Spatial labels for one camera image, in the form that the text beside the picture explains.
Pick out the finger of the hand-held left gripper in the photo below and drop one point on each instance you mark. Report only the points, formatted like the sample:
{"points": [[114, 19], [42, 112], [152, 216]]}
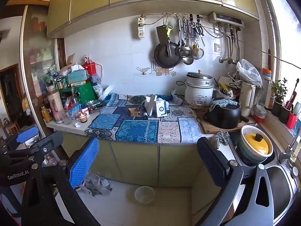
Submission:
{"points": [[27, 135], [48, 142]]}

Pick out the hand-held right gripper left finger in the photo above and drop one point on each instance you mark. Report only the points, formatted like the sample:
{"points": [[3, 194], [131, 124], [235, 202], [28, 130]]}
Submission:
{"points": [[83, 164]]}

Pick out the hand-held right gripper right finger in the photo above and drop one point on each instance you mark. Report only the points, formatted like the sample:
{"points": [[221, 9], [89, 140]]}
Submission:
{"points": [[212, 162]]}

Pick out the translucent white plastic bin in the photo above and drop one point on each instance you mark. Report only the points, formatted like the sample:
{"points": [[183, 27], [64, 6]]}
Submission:
{"points": [[144, 194]]}

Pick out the white cardboard box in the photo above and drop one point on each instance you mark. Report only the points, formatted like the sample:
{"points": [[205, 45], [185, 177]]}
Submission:
{"points": [[160, 109]]}

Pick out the wooden stool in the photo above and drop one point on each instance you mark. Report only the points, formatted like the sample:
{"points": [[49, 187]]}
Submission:
{"points": [[10, 128]]}

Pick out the clear crumpled plastic bag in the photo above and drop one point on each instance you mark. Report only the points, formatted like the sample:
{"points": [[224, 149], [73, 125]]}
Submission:
{"points": [[98, 184]]}

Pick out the grey rag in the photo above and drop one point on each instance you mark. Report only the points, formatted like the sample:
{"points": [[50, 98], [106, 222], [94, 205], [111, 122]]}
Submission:
{"points": [[221, 137]]}

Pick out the amber glass bottle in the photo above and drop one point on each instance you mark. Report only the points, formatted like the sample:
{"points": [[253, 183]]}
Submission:
{"points": [[46, 114]]}

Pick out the green colander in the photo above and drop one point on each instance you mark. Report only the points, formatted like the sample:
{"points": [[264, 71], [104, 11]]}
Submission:
{"points": [[244, 158]]}

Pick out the wooden cutting board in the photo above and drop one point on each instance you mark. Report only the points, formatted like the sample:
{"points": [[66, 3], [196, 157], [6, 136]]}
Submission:
{"points": [[207, 128]]}

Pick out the small crumpled white tissue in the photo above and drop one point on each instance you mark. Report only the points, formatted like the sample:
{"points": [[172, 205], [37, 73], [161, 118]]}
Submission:
{"points": [[77, 124]]}

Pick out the pink thermos flask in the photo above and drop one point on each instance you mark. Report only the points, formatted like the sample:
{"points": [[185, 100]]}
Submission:
{"points": [[55, 103]]}

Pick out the glass candle jar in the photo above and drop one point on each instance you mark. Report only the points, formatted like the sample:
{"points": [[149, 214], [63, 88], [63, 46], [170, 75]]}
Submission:
{"points": [[83, 118]]}

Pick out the black cooking pot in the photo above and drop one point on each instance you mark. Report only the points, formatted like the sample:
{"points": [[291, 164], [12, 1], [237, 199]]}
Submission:
{"points": [[223, 119]]}

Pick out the grey knitted cloth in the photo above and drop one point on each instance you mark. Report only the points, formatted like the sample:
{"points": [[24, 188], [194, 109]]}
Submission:
{"points": [[223, 102]]}

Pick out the green metal tin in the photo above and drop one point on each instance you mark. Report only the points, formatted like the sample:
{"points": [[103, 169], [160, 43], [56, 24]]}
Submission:
{"points": [[84, 91]]}

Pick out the blue patterned mat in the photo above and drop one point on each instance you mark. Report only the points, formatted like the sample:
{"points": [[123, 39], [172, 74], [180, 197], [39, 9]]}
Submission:
{"points": [[136, 129]]}

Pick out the stack of small bowls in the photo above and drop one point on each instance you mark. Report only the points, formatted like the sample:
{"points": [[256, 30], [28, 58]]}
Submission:
{"points": [[259, 113]]}

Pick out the utensil drying rack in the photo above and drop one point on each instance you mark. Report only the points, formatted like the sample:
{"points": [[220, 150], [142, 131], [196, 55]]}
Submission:
{"points": [[225, 91]]}

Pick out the steel sink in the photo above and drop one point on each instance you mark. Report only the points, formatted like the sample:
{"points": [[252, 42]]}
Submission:
{"points": [[279, 188]]}

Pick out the white rice cooker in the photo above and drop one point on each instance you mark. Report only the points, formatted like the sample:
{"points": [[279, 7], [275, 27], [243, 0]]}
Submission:
{"points": [[198, 91]]}

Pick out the metal faucet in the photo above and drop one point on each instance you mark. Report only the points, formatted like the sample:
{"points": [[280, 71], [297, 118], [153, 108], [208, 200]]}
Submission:
{"points": [[284, 156]]}

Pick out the white electric kettle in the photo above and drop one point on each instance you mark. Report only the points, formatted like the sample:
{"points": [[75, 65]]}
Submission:
{"points": [[247, 98]]}

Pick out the teal box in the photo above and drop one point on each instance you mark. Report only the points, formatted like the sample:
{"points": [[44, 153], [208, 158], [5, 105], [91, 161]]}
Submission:
{"points": [[78, 76]]}

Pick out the small brown box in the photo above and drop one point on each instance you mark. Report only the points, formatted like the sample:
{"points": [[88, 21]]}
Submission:
{"points": [[133, 112]]}

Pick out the glass sliding door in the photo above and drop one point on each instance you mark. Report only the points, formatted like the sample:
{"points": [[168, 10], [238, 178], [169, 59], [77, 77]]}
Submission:
{"points": [[40, 58]]}

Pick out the small black bottle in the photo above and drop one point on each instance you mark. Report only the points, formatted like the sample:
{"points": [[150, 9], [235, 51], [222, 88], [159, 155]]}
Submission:
{"points": [[145, 116]]}

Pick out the red box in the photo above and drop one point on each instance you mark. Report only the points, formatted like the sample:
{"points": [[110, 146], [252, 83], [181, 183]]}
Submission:
{"points": [[90, 68]]}

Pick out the black cup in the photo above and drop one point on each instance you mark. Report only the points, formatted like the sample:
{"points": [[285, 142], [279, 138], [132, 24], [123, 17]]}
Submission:
{"points": [[284, 115]]}

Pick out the potted green plant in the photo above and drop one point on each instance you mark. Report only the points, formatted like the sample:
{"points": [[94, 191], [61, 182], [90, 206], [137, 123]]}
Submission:
{"points": [[277, 106]]}

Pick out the red cup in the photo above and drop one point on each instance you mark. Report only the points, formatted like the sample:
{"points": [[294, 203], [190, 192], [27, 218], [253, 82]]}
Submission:
{"points": [[292, 121]]}

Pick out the white bottle with orange cap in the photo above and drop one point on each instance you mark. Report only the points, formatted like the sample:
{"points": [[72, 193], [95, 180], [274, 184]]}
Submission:
{"points": [[267, 87]]}

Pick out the white plastic bag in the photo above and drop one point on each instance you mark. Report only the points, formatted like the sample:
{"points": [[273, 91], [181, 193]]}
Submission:
{"points": [[249, 71]]}

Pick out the mesh strainer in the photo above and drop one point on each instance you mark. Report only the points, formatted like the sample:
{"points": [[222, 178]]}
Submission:
{"points": [[198, 53]]}

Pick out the steel slotted ladle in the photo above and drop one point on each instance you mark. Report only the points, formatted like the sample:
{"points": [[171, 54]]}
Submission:
{"points": [[184, 51]]}

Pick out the black wok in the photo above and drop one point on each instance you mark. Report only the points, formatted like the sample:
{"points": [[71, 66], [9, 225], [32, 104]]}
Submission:
{"points": [[163, 57]]}

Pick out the metal water pipes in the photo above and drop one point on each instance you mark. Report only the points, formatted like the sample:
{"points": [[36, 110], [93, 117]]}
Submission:
{"points": [[229, 42]]}

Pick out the steel cleaver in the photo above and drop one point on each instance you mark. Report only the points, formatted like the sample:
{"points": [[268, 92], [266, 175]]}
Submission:
{"points": [[162, 34]]}

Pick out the green peeler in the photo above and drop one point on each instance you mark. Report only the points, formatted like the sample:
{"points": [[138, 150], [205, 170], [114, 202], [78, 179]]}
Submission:
{"points": [[169, 29]]}

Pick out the white water heater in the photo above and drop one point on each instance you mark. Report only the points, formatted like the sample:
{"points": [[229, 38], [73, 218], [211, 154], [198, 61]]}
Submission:
{"points": [[223, 18]]}

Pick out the white power strip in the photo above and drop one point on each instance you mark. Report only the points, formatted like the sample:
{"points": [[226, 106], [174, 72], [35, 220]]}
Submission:
{"points": [[141, 31]]}

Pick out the white wall outlet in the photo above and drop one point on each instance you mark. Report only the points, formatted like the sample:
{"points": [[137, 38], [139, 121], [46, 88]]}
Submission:
{"points": [[218, 48]]}

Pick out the metal hanging rail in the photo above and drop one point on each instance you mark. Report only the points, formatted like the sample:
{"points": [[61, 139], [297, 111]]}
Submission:
{"points": [[171, 14]]}

